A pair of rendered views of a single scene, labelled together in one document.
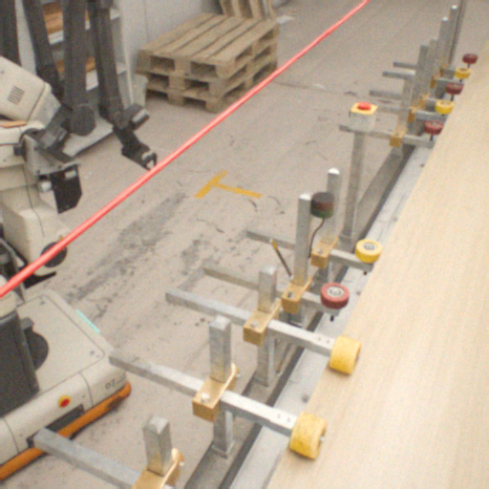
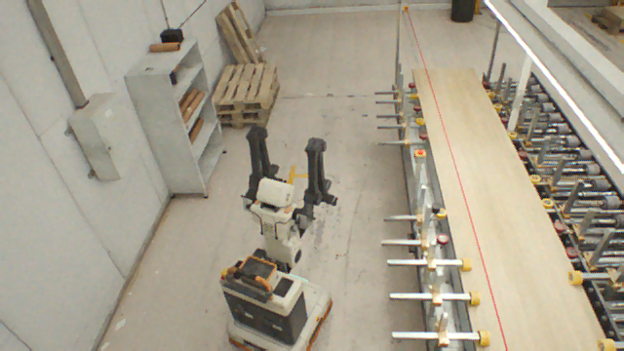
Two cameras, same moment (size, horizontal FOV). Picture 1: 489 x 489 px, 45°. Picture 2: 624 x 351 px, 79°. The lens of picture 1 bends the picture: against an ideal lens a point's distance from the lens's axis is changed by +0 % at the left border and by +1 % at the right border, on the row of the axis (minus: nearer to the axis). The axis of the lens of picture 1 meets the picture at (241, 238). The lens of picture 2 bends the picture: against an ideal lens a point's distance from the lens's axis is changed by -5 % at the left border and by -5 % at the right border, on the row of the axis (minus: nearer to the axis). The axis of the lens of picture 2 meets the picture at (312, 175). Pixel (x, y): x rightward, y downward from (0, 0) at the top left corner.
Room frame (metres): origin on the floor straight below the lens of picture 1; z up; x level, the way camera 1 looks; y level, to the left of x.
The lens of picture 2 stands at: (-0.18, 1.07, 3.04)
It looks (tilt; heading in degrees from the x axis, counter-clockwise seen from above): 40 degrees down; 343
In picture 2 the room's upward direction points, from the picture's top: 6 degrees counter-clockwise
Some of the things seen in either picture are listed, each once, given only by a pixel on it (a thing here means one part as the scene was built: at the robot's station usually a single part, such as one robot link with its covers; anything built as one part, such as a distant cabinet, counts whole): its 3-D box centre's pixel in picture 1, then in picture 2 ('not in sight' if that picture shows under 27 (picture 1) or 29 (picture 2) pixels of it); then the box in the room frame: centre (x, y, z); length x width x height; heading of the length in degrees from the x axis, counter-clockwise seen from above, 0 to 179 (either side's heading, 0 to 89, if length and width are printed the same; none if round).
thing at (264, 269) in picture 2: not in sight; (258, 273); (1.54, 0.98, 0.87); 0.23 x 0.15 x 0.11; 43
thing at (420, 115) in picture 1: (399, 112); (399, 127); (2.69, -0.76, 0.83); 0.43 x 0.03 x 0.04; 64
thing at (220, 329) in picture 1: (222, 396); (434, 295); (0.90, 0.05, 0.90); 0.04 x 0.04 x 0.48; 64
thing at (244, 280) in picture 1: (269, 288); (412, 243); (1.35, -0.08, 0.84); 0.43 x 0.03 x 0.04; 64
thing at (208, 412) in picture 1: (217, 390); (436, 294); (0.88, 0.06, 0.95); 0.14 x 0.06 x 0.05; 154
